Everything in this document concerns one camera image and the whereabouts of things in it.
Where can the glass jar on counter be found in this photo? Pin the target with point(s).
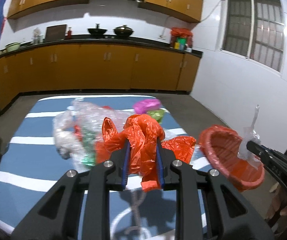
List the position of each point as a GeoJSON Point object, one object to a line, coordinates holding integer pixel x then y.
{"type": "Point", "coordinates": [37, 36]}

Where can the green foil wrapper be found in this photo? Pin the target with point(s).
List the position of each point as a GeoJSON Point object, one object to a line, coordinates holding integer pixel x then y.
{"type": "Point", "coordinates": [88, 142]}

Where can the right hand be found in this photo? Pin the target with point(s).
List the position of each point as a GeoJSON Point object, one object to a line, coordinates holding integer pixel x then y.
{"type": "Point", "coordinates": [278, 206]}

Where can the red bag on counter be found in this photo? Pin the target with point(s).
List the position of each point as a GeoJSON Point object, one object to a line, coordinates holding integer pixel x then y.
{"type": "Point", "coordinates": [181, 38]}

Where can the dark cutting board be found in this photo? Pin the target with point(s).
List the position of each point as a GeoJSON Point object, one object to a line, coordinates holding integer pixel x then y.
{"type": "Point", "coordinates": [55, 32]}

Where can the green printed plastic bag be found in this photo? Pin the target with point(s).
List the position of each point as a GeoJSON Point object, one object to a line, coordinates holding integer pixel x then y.
{"type": "Point", "coordinates": [157, 114]}

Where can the red plastic bag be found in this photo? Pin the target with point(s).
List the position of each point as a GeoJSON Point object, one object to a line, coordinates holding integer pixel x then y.
{"type": "Point", "coordinates": [182, 146]}
{"type": "Point", "coordinates": [142, 131]}

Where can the red bottle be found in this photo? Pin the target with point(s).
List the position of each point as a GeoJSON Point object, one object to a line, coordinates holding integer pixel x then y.
{"type": "Point", "coordinates": [69, 33]}

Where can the purple plastic bag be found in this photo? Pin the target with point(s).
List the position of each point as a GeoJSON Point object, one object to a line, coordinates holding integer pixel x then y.
{"type": "Point", "coordinates": [143, 106]}

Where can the black wok left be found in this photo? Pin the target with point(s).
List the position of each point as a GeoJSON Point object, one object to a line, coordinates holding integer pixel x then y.
{"type": "Point", "coordinates": [96, 32]}

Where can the green bowl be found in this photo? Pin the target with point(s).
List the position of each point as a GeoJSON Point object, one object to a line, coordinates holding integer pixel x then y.
{"type": "Point", "coordinates": [12, 46]}

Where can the red lined trash basket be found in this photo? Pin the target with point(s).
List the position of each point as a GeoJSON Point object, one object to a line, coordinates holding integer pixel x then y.
{"type": "Point", "coordinates": [220, 145]}

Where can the black wok with lid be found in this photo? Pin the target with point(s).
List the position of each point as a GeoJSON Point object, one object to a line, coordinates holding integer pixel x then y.
{"type": "Point", "coordinates": [123, 31]}

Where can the barred window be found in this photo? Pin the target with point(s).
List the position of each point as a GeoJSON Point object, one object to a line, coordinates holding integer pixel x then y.
{"type": "Point", "coordinates": [255, 30]}

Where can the lower wooden kitchen cabinets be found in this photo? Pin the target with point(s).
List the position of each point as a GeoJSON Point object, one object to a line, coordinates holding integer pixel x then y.
{"type": "Point", "coordinates": [82, 65]}

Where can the clear bubble wrap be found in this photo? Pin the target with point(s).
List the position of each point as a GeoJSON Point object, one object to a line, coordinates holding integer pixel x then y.
{"type": "Point", "coordinates": [79, 128]}

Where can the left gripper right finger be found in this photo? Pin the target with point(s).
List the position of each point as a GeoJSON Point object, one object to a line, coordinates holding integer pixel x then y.
{"type": "Point", "coordinates": [208, 206]}

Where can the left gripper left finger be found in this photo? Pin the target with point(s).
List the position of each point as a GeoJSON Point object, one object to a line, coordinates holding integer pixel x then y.
{"type": "Point", "coordinates": [77, 202]}

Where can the white plastic bag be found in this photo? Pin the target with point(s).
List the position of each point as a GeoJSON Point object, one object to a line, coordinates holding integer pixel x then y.
{"type": "Point", "coordinates": [250, 135]}

